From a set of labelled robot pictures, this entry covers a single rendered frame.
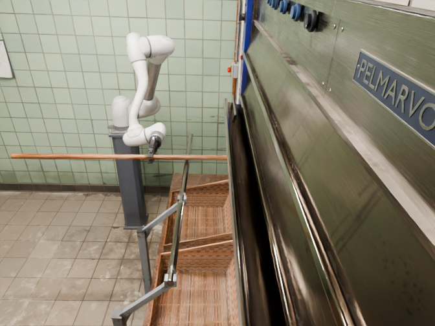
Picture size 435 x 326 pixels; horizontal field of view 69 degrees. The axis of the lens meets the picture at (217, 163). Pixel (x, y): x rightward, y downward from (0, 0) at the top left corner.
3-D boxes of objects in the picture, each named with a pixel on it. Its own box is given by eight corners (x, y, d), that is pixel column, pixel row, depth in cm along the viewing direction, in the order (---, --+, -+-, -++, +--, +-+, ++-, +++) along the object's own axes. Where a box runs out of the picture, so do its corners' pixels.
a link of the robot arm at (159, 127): (167, 141, 210) (148, 147, 212) (169, 132, 224) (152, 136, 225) (162, 127, 205) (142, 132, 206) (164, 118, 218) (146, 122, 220)
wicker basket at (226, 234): (234, 206, 245) (236, 176, 231) (241, 264, 197) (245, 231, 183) (171, 206, 243) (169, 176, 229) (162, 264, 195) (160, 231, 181)
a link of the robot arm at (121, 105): (109, 121, 258) (105, 96, 247) (131, 117, 268) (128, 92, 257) (117, 129, 247) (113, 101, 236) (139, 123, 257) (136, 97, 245)
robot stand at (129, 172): (127, 215, 320) (114, 123, 268) (148, 215, 321) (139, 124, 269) (123, 229, 302) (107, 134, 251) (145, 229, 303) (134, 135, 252)
